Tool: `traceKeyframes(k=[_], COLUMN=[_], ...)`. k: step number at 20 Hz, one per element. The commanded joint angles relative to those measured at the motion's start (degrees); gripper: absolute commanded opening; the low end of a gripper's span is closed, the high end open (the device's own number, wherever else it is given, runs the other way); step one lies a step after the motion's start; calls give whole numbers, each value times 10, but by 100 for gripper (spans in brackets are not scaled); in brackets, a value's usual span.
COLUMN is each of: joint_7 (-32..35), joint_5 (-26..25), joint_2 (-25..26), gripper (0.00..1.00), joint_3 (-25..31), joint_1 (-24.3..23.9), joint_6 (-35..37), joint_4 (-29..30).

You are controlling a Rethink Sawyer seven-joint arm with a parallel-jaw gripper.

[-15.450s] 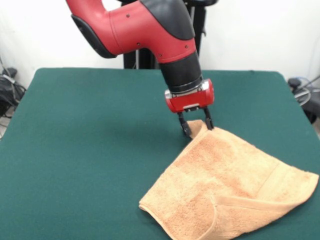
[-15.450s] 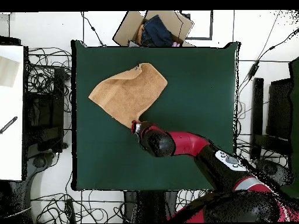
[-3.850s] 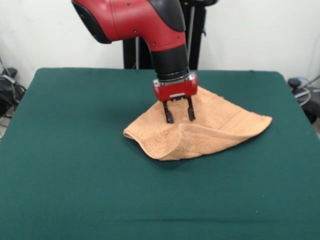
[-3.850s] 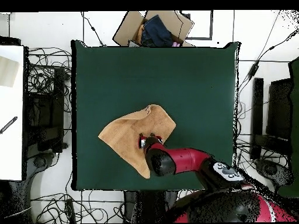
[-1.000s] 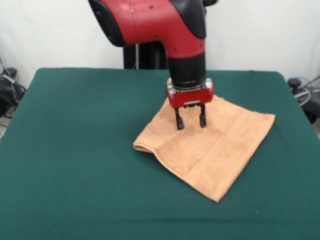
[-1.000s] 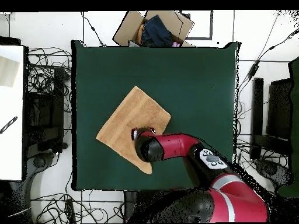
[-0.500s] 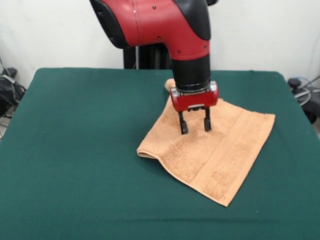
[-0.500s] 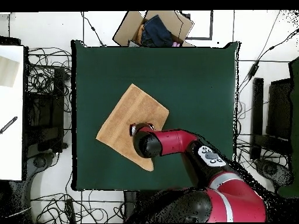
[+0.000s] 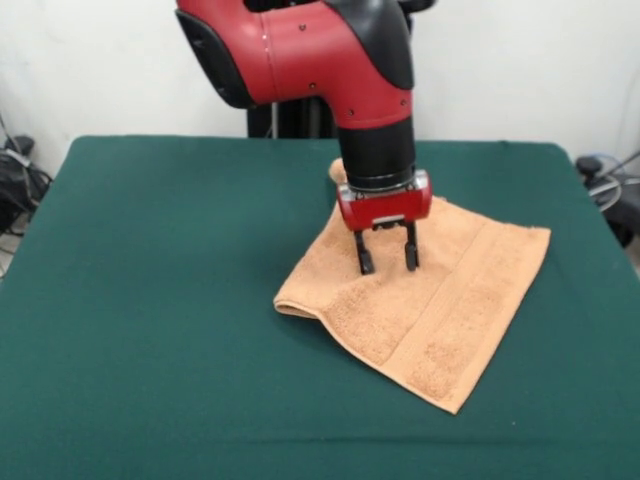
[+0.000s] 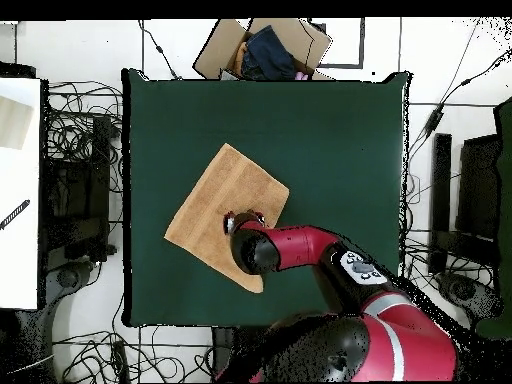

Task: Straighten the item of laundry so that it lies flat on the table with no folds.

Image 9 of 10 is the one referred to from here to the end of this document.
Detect dark green table cloth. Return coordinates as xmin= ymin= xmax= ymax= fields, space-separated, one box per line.
xmin=0 ymin=134 xmax=640 ymax=480

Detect tan terry towel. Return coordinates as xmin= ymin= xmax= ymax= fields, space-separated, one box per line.
xmin=273 ymin=158 xmax=553 ymax=415

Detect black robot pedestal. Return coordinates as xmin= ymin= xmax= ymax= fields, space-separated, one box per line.
xmin=244 ymin=0 xmax=417 ymax=140

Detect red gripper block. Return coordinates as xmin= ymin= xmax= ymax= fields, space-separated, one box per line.
xmin=335 ymin=169 xmax=434 ymax=276

